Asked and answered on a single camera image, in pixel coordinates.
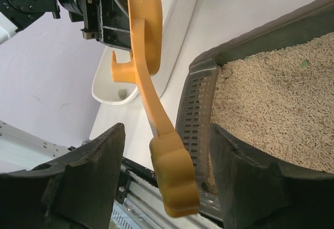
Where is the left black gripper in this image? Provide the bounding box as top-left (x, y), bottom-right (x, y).
top-left (81, 0), bottom-right (131, 51)

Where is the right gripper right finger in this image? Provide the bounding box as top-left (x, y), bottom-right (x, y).
top-left (209, 124), bottom-right (333, 228)

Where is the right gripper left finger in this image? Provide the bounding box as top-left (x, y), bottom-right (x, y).
top-left (0, 122), bottom-right (125, 229)

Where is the yellow litter scoop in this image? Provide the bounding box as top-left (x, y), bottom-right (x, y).
top-left (111, 0), bottom-right (200, 218)

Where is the dark grey litter box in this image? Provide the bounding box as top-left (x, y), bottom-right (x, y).
top-left (176, 0), bottom-right (333, 226)

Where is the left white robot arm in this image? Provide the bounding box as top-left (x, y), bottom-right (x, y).
top-left (1, 0), bottom-right (131, 51)

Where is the white plastic tub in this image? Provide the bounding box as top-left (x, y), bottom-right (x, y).
top-left (91, 0), bottom-right (197, 105)

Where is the aluminium mounting rail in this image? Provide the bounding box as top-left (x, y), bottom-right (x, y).
top-left (0, 120), bottom-right (225, 229)

